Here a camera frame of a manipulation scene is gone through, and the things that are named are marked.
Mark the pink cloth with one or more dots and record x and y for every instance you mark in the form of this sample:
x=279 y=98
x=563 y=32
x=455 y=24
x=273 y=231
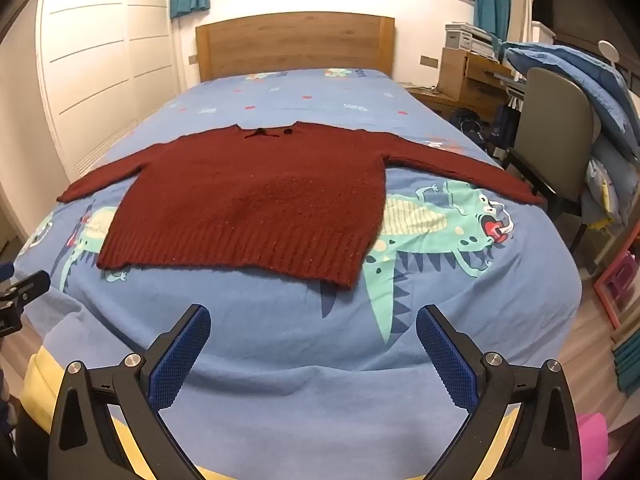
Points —
x=592 y=447

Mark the wooden headboard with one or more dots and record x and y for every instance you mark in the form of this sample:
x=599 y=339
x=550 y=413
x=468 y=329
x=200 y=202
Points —
x=295 y=47

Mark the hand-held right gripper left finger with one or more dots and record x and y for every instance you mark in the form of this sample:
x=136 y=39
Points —
x=181 y=355

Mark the white wardrobe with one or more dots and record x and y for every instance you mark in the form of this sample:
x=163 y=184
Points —
x=100 y=60

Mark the grey chair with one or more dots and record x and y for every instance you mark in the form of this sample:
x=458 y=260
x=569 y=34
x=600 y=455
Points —
x=550 y=120

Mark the white printer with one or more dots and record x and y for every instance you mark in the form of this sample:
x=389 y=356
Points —
x=467 y=40

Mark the dark red knitted sweater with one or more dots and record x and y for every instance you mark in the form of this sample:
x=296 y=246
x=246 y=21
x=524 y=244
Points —
x=250 y=200

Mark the blue dinosaur print bed sheet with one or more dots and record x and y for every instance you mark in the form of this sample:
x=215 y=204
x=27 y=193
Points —
x=280 y=325

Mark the pile of blue bedding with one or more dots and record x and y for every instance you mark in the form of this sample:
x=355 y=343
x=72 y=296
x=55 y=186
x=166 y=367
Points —
x=612 y=110

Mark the pink stool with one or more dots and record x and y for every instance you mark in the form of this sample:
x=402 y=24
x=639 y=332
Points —
x=617 y=280

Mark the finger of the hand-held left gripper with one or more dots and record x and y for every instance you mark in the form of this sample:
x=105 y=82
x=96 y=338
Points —
x=31 y=286

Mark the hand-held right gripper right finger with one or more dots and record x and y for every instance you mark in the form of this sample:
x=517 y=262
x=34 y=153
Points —
x=447 y=360

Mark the wooden desk with drawers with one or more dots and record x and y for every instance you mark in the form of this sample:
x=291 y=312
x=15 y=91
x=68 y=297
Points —
x=460 y=77

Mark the stack of teal cloths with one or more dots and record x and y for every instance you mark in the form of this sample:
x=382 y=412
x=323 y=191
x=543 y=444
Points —
x=629 y=362

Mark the dark blue backpack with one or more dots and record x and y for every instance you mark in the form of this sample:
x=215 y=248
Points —
x=472 y=127

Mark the white round lamp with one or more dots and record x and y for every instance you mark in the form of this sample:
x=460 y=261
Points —
x=608 y=52

